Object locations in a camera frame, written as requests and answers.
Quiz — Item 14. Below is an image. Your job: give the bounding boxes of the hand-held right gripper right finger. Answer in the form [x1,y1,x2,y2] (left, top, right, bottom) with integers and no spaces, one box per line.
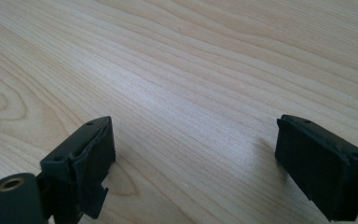
[274,114,358,222]

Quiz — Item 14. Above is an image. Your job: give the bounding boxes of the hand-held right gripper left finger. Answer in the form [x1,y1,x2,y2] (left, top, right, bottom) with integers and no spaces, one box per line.
[38,116,117,222]

